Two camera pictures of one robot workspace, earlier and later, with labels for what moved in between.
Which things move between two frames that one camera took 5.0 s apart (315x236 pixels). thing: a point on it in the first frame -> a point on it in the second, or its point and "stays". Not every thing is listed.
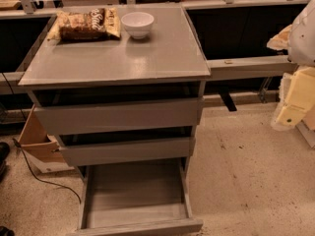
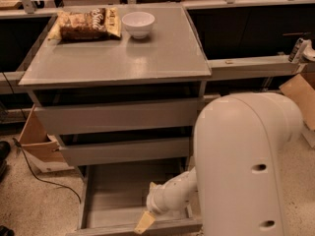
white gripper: (303, 38) -> (156, 201)
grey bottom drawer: (147, 198) stays
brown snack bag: (89, 24) stays
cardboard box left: (41, 148) stays
